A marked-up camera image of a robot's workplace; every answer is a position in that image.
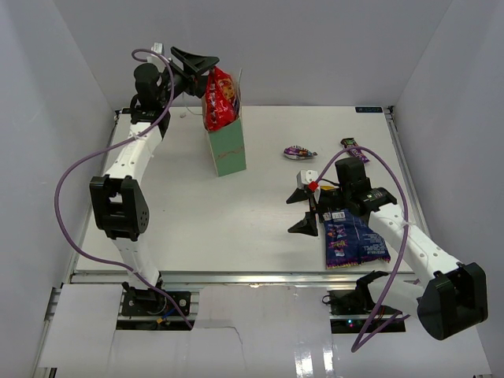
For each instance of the green paper gift bag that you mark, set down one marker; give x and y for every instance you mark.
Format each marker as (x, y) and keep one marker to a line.
(227, 146)

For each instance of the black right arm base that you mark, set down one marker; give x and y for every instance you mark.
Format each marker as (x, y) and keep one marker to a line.
(348, 315)

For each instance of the dark purple candy bar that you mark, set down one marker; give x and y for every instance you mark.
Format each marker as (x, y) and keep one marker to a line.
(351, 147)

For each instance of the red candy bag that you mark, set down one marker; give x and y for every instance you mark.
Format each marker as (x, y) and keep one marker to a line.
(221, 100)

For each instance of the purple chocolate egg candy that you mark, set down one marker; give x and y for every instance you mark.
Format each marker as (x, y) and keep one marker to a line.
(299, 153)

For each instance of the white foam board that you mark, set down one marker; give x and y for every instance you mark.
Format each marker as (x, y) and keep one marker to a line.
(242, 331)

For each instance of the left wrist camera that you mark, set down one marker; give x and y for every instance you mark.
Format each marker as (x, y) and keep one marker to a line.
(157, 56)

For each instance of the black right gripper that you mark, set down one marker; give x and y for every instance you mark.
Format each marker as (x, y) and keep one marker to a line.
(305, 226)

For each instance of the blue purple snack bag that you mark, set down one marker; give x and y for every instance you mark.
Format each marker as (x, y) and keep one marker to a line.
(350, 242)

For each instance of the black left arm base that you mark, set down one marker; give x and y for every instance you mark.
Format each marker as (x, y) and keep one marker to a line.
(148, 303)

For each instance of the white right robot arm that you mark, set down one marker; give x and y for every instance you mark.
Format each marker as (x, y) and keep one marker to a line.
(448, 296)

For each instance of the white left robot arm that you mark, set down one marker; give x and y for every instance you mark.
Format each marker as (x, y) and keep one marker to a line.
(119, 206)

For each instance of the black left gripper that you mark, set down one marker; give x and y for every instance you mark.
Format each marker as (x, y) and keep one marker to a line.
(194, 84)

